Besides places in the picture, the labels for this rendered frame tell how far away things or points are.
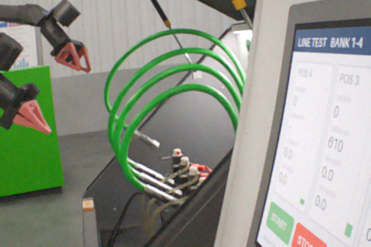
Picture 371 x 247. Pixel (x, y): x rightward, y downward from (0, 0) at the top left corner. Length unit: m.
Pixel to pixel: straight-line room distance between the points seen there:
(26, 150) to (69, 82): 3.31
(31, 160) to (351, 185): 4.07
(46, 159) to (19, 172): 0.31
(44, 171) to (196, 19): 4.60
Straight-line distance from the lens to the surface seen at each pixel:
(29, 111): 0.87
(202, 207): 0.72
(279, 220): 0.52
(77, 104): 7.51
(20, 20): 1.32
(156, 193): 0.80
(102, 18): 7.55
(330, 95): 0.45
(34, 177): 4.40
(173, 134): 1.36
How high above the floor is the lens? 1.40
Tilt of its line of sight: 9 degrees down
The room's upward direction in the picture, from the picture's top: 5 degrees counter-clockwise
